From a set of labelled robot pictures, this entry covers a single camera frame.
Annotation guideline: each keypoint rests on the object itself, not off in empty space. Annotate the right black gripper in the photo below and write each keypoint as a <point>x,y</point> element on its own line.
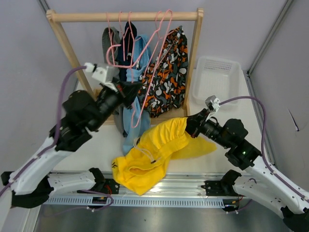
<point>193,124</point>

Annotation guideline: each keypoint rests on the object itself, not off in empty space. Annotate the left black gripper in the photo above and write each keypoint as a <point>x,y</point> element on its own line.
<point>124,91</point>

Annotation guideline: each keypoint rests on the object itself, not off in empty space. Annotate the pink hanger of blue shorts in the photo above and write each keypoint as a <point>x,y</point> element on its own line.
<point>132,36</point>

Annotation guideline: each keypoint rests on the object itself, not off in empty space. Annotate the camouflage patterned shorts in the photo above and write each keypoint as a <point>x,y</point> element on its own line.
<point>164,88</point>

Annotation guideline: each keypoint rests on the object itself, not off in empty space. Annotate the light blue shorts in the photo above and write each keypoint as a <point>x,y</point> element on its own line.
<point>136,121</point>

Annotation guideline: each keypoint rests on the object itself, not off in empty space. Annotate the yellow shorts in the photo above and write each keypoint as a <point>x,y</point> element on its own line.
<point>147,162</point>

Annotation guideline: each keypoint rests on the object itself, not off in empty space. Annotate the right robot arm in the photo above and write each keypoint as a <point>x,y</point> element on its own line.
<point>242,154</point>

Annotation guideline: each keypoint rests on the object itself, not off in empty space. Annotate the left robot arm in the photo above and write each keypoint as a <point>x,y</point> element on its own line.
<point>31,185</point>

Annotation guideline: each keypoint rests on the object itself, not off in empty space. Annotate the navy blue shorts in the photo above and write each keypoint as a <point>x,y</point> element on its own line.
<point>126,48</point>

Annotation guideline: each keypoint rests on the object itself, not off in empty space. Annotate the grey shorts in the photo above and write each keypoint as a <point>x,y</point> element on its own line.
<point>118,119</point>

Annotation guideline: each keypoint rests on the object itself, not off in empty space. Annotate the pink hanger of navy shorts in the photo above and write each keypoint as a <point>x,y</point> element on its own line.
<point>123,33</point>

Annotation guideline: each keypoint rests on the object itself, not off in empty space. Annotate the pink hanger of grey shorts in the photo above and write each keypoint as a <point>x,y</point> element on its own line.
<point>112,45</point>

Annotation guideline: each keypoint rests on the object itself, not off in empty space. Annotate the white plastic basket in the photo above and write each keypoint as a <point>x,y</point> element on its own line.
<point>215,76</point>

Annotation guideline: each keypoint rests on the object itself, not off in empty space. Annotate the wooden clothes rack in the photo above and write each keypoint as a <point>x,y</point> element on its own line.
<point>55,20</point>

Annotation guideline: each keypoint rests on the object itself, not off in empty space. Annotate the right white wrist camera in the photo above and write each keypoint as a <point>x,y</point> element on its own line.
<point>212,106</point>

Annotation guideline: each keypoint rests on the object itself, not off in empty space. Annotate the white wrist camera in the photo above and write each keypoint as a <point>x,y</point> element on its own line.
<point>212,106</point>
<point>103,73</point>

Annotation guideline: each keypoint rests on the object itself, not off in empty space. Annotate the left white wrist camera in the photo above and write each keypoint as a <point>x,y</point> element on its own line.
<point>103,73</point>

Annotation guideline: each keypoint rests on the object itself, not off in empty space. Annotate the aluminium mounting rail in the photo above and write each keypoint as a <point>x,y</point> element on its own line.
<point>177,186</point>

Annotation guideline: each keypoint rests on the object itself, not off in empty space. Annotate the slotted cable duct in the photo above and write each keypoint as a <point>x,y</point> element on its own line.
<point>137,201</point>

